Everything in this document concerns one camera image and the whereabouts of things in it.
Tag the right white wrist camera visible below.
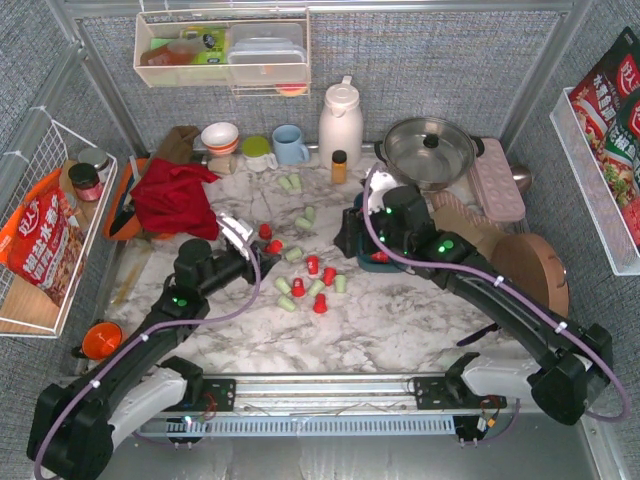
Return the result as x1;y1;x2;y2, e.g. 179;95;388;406
366;168;405;215

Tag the teal storage basket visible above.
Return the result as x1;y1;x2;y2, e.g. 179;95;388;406
356;211;409;274

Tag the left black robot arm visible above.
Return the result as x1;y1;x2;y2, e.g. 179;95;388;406
27;239;281;479

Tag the orange cup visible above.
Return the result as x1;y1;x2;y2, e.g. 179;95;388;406
81;322;125;361

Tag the green coffee capsule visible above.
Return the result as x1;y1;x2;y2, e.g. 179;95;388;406
334;274;347;294
289;173;302;193
304;206;316;223
278;176;293;191
277;295;296;312
295;217;313;230
308;279;326;297
274;277;291;295
285;247;303;263

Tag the red cloth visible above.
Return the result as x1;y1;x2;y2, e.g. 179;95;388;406
131;158;219;241

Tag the pink egg tray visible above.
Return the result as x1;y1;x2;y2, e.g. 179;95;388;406
469;136;526;223

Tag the silver lidded jar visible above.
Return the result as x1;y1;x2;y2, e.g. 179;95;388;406
78;147;109;172

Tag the green packaged item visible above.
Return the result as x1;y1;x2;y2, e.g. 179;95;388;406
180;26;229;65

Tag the round wooden board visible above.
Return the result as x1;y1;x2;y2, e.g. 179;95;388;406
491;233;569;317

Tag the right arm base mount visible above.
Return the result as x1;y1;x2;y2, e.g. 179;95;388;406
407;376;507;410

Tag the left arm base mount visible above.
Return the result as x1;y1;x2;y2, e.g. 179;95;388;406
165;378;237;413

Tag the green lidded cup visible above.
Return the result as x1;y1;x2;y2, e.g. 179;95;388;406
241;136;278;173

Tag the blue mug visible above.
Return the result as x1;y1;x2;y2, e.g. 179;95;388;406
272;125;310;166

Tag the stainless steel pot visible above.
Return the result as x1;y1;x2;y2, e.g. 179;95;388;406
373;117;485;192

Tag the cream wall basket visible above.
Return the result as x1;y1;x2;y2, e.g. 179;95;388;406
133;8;311;95

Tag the orange spice bottle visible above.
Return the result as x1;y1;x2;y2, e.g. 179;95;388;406
331;150;347;184

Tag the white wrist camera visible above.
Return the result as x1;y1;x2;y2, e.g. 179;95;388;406
217;213;254;260
366;168;405;215

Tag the brown cardboard sheet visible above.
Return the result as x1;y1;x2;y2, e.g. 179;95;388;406
432;206;507;259

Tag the glass pepper grinder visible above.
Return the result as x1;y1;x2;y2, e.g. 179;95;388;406
202;155;237;176

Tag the white orange striped bowl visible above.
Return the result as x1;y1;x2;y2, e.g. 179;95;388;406
200;122;239;155

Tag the brown cloth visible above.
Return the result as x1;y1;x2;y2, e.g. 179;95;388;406
154;125;200;165

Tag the orange tray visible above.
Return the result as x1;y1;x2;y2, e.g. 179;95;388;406
102;158;149;241

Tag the red coffee capsule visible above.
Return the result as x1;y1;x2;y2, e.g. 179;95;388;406
291;278;306;298
264;239;284;254
322;267;337;286
258;223;273;241
306;255;319;275
313;293;328;314

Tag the dark lidded jar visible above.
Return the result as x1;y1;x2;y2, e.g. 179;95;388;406
68;163;103;202

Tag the white thermos jug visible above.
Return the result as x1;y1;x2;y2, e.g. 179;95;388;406
318;75;364;169

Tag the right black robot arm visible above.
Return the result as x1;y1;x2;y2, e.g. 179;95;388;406
334;186;613;425

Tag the clear plastic food container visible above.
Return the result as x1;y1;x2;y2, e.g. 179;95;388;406
226;22;307;85

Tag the striped pink cloth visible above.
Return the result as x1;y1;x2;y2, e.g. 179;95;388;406
429;190;488;225

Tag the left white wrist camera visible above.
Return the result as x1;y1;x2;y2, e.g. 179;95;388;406
217;213;254;260

